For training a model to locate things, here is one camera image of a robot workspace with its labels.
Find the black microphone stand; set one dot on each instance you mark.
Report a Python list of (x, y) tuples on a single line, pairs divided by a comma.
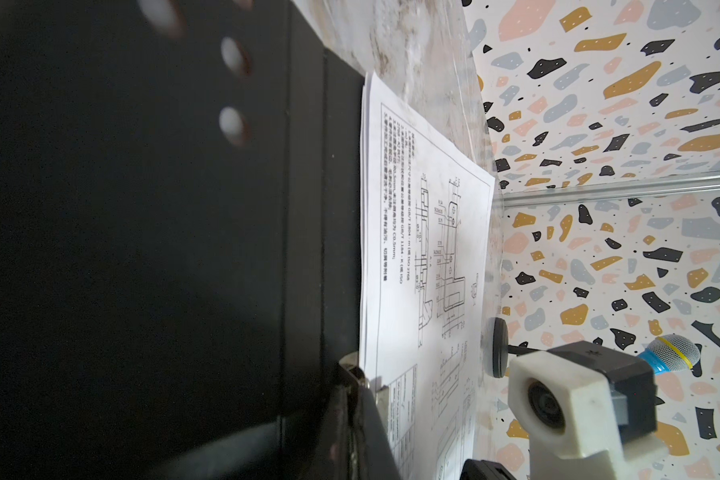
[(501, 349)]

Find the blue toy microphone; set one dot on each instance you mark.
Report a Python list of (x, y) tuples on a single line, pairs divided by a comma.
[(670, 353)]

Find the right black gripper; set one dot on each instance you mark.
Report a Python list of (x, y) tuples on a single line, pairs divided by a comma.
[(484, 470)]

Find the paper sheet with diagram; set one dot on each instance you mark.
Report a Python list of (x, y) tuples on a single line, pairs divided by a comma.
[(424, 239)]

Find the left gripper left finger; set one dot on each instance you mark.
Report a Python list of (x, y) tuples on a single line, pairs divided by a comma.
[(330, 457)]

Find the metal binder clip mechanism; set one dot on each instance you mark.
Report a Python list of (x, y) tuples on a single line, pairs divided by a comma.
[(355, 376)]

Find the orange black binder folder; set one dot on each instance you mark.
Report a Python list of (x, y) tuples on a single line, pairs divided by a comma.
[(161, 240)]

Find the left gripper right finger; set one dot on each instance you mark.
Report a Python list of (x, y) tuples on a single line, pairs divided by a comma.
[(375, 460)]

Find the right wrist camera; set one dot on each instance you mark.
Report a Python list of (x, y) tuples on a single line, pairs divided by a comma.
[(589, 412)]

